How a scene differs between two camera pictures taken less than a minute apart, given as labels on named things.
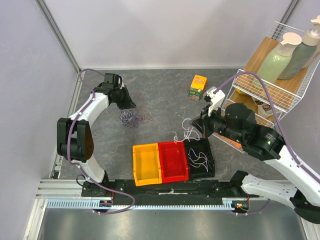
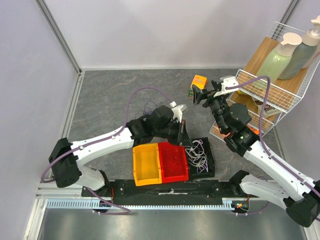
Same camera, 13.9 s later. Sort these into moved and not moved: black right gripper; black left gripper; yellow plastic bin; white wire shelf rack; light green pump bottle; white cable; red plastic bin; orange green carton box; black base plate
Moved: black left gripper; white cable; black right gripper
Not moved: yellow plastic bin; white wire shelf rack; black base plate; orange green carton box; light green pump bottle; red plastic bin
